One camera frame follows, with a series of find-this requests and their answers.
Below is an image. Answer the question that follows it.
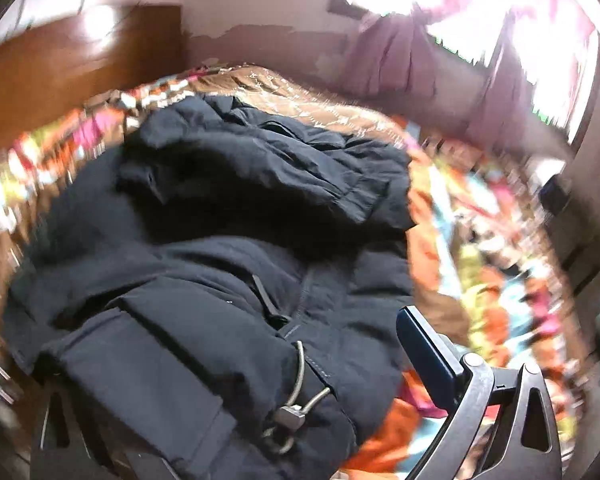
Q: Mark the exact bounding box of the dark navy padded jacket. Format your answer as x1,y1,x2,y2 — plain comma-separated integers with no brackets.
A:
0,94,416,480

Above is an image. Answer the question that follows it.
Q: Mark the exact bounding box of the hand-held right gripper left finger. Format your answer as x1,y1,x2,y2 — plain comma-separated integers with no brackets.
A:
30,376,181,480

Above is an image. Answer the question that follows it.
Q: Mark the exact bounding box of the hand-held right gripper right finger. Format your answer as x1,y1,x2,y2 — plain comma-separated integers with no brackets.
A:
396,306,563,480

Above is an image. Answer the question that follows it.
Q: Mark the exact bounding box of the pink tied curtain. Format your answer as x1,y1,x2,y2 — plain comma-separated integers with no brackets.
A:
472,0,597,138
342,0,481,97

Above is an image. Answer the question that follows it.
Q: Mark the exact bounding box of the colourful printed bedspread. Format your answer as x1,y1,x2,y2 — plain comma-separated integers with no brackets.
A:
0,62,600,480

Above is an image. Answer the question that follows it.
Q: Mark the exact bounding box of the wooden headboard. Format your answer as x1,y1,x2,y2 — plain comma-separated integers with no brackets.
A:
0,4,183,161

